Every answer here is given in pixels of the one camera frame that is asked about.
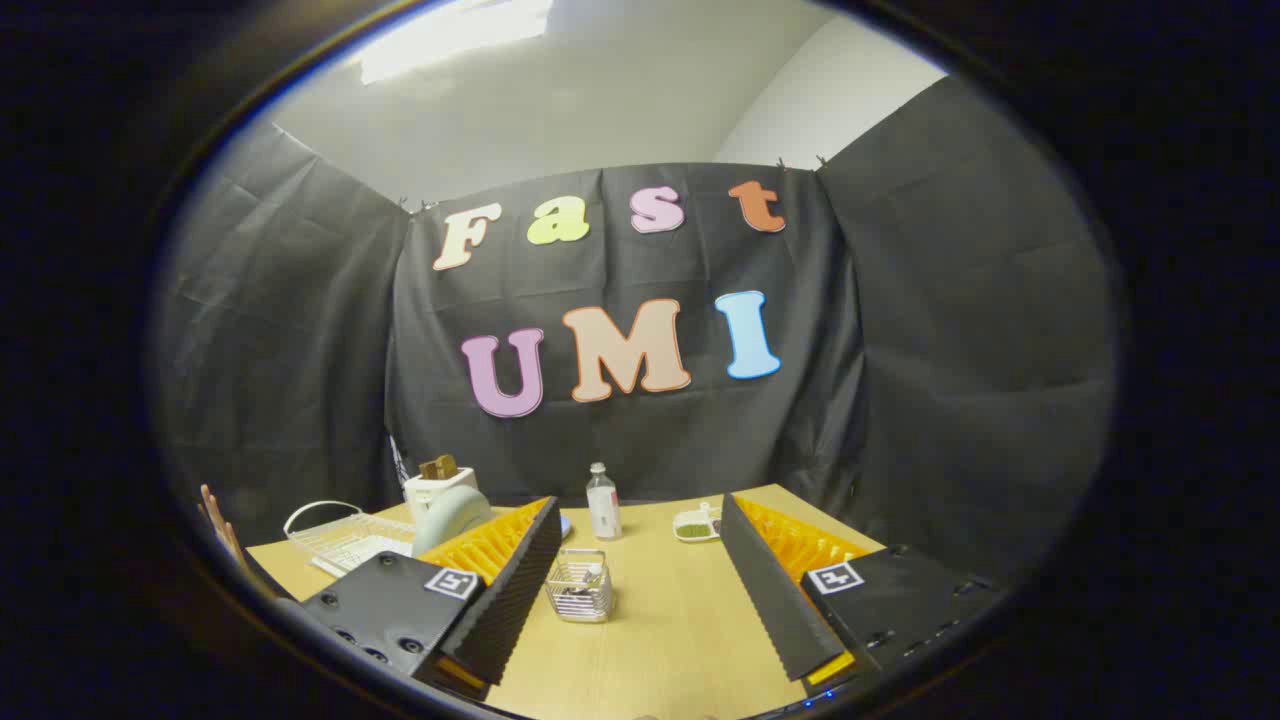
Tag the pale green plate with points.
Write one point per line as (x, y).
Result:
(450, 515)

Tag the small white dish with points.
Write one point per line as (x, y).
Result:
(695, 526)

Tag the white toaster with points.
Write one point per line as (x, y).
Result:
(428, 491)

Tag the black backdrop cloth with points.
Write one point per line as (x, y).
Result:
(930, 330)

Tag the brown bread slice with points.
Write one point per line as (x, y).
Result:
(438, 467)

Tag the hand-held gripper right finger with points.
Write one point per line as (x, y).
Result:
(765, 590)

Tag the clear plastic bottle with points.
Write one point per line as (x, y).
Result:
(603, 510)

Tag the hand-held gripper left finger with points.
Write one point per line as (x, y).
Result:
(510, 590)

